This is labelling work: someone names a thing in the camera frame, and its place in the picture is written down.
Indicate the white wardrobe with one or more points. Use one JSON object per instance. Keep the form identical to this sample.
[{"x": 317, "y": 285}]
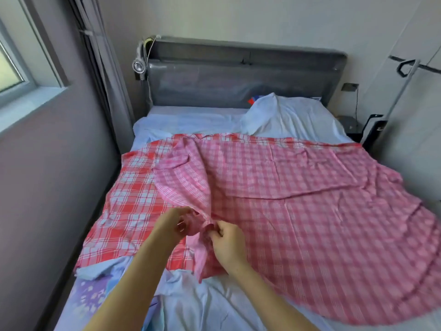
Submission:
[{"x": 420, "y": 134}]

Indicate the pink gingham sheet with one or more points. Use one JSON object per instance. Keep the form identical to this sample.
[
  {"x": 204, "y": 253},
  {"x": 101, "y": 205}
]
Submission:
[{"x": 310, "y": 217}]

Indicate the red blue cloth item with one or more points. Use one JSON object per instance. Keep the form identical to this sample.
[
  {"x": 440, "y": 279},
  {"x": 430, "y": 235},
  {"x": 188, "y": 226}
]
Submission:
[{"x": 251, "y": 100}]

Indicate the grey padded headboard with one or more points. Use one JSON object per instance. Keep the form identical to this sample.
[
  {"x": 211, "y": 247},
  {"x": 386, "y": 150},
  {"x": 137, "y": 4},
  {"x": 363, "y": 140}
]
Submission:
[{"x": 241, "y": 75}]

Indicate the person's left forearm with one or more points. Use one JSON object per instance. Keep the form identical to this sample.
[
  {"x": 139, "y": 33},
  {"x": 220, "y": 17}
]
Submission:
[{"x": 134, "y": 293}]

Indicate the white pillow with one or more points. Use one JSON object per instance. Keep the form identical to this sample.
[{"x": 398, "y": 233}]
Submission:
[{"x": 296, "y": 119}]

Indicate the person's left hand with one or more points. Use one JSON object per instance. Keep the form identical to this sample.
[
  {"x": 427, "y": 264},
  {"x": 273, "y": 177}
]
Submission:
[{"x": 172, "y": 227}]

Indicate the person's right hand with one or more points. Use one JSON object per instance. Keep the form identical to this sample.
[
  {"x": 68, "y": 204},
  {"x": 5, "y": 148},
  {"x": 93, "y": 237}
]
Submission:
[{"x": 229, "y": 246}]

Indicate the blue floral patterned sheet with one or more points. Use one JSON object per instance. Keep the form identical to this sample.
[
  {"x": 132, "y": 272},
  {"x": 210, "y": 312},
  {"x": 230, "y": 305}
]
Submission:
[{"x": 96, "y": 296}]

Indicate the person's right forearm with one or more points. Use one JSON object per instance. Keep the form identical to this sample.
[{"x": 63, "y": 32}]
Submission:
[{"x": 275, "y": 303}]

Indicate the white framed window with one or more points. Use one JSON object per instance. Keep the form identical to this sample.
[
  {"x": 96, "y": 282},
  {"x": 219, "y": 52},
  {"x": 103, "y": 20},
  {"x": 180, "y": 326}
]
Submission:
[{"x": 20, "y": 72}]

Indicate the grey curtain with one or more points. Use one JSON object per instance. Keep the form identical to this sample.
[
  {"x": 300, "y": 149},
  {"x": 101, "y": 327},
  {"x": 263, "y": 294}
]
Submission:
[{"x": 107, "y": 72}]

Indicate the white bed sheet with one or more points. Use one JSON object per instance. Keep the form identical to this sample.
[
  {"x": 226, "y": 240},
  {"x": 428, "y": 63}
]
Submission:
[{"x": 186, "y": 120}]

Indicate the dark wall socket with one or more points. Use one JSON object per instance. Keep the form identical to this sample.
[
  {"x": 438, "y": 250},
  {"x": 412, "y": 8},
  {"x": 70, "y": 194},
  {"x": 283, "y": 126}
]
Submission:
[{"x": 350, "y": 87}]

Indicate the clip-on bed lamp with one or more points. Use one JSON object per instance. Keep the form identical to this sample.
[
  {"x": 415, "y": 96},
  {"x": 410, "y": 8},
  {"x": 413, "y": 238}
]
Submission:
[{"x": 140, "y": 64}]

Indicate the red white plaid cloth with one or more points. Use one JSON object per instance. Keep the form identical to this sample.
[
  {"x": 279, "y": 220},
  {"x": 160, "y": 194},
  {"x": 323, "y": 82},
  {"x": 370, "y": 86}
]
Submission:
[{"x": 131, "y": 203}]

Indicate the dark nightstand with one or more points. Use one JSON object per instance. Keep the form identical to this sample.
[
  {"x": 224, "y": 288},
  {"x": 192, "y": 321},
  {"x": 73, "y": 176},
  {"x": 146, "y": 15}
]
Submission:
[{"x": 348, "y": 124}]

